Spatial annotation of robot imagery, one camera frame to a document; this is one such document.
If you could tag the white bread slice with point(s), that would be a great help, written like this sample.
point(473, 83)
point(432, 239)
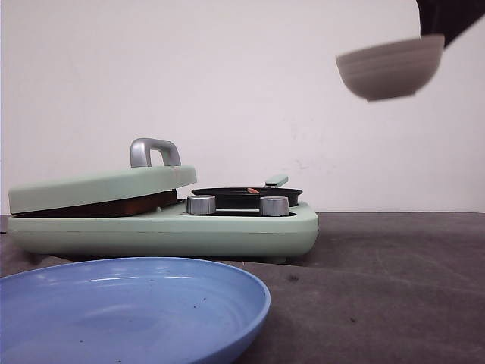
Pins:
point(112, 209)

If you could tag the right silver control knob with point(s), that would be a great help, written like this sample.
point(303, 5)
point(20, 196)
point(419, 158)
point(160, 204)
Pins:
point(274, 206)

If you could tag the black frying pan green handle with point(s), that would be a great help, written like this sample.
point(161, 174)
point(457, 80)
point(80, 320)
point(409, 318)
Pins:
point(239, 198)

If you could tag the breakfast maker hinged lid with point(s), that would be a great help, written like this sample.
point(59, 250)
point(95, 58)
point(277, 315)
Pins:
point(155, 167)

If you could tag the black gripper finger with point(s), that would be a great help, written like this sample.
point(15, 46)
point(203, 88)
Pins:
point(449, 18)

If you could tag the left silver control knob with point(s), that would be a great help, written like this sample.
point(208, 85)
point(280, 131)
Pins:
point(201, 205)

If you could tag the beige ribbed ceramic bowl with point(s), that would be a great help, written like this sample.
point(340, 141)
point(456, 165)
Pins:
point(393, 69)

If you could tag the blue plastic plate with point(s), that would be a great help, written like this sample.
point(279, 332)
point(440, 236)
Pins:
point(134, 310)

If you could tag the silver control knob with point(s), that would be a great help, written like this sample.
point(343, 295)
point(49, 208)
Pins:
point(274, 206)
point(201, 205)

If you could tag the mint green breakfast maker base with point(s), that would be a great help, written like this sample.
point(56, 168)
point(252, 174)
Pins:
point(171, 232)

